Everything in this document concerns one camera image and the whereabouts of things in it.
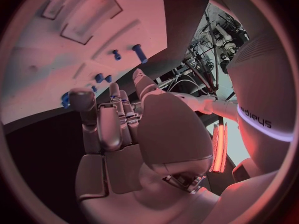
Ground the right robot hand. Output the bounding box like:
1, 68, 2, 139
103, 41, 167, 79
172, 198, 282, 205
68, 68, 221, 224

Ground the white task board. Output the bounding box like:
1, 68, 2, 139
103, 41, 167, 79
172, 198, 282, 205
1, 0, 169, 126

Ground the glowing light bar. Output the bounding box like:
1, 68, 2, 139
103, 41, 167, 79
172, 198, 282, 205
208, 121, 229, 174

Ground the blue long cylinder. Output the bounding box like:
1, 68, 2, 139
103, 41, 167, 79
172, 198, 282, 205
131, 44, 150, 64

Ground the blue small peg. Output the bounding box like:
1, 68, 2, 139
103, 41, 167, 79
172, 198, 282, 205
111, 49, 123, 61

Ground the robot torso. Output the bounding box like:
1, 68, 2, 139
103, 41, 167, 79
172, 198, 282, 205
209, 0, 296, 184

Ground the workshop equipment rack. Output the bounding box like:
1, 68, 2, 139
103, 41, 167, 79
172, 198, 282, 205
185, 3, 250, 96

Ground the blue gear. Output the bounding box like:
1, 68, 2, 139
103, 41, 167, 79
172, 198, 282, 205
60, 91, 71, 110

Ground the white cable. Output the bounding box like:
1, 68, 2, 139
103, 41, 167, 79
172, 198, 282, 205
171, 79, 217, 99
166, 73, 213, 97

